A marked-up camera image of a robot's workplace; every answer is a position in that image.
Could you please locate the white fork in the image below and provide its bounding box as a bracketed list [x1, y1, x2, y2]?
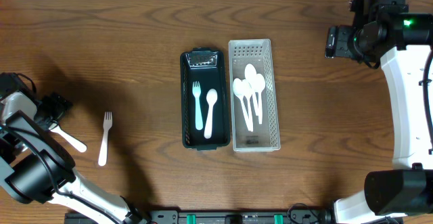
[49, 122, 87, 153]
[98, 112, 112, 166]

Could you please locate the white spoon crossing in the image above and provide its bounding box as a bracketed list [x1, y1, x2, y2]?
[254, 73, 265, 125]

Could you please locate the white spoon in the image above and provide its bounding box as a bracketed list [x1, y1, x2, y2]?
[233, 78, 252, 131]
[242, 79, 254, 132]
[244, 64, 258, 116]
[204, 89, 218, 139]

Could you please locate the mint green plastic fork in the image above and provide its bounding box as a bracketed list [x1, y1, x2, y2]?
[192, 81, 204, 131]

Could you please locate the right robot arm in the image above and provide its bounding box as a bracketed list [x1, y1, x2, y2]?
[325, 13, 432, 223]

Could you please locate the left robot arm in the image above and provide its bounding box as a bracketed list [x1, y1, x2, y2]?
[1, 92, 152, 223]

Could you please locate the clear plastic basket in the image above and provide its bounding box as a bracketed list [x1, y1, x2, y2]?
[229, 39, 281, 152]

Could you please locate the black plastic basket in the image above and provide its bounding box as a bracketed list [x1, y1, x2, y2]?
[180, 47, 230, 151]

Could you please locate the left black cable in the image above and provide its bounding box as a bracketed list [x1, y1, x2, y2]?
[0, 73, 119, 224]

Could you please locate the black cable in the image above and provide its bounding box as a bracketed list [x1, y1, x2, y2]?
[419, 47, 433, 156]
[0, 73, 119, 224]

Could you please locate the right black cable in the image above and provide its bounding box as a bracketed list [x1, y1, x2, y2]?
[419, 47, 433, 156]

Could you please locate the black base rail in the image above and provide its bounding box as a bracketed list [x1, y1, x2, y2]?
[64, 209, 403, 224]

